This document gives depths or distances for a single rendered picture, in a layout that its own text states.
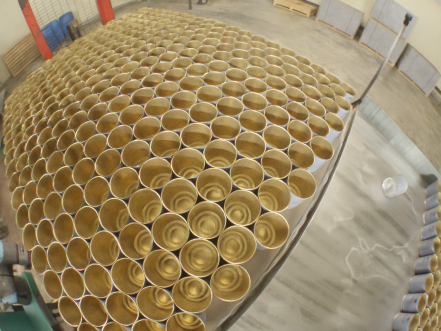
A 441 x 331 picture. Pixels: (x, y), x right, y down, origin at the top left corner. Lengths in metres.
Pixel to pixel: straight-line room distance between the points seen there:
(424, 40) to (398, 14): 2.27
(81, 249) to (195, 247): 0.27
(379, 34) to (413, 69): 1.60
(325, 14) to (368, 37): 1.59
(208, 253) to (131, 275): 0.18
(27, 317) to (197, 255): 1.05
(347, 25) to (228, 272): 7.13
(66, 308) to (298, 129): 0.72
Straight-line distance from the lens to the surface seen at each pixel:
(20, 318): 1.21
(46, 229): 0.55
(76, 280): 0.50
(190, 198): 0.42
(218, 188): 0.43
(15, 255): 0.79
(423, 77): 7.61
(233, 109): 0.52
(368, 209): 0.64
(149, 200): 0.43
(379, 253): 0.66
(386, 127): 0.91
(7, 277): 0.87
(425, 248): 0.85
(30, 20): 1.43
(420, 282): 0.79
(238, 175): 0.44
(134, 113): 0.53
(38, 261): 0.56
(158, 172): 0.45
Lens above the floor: 1.51
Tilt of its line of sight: 62 degrees down
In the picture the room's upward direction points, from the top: 3 degrees clockwise
